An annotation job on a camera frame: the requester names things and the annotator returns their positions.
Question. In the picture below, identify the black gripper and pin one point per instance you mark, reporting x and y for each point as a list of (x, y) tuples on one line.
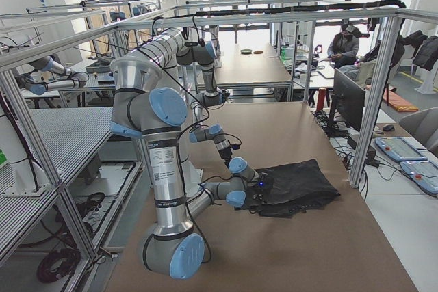
[(226, 161), (263, 187)]

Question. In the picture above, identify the black t-shirt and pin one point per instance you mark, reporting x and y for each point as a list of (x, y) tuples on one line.
[(298, 187)]

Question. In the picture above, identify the red bottle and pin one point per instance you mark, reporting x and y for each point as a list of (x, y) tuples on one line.
[(321, 99)]

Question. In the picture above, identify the black computer monitor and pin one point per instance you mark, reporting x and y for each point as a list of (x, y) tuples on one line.
[(348, 100)]

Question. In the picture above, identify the computer mouse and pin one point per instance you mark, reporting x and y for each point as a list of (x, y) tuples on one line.
[(389, 128)]

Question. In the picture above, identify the blue teach pendant far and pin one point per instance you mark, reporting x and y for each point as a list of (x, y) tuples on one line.
[(398, 149)]

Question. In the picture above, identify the blue teach pendant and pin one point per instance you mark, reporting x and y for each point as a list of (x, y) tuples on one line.
[(423, 173), (398, 149)]

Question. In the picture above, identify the seated person with mask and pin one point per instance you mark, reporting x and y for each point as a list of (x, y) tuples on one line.
[(343, 49)]

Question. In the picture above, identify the blue teach pendant near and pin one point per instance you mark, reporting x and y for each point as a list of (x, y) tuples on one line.
[(423, 173)]

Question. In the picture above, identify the aluminium cage frame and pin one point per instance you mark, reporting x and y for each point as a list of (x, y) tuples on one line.
[(44, 184)]

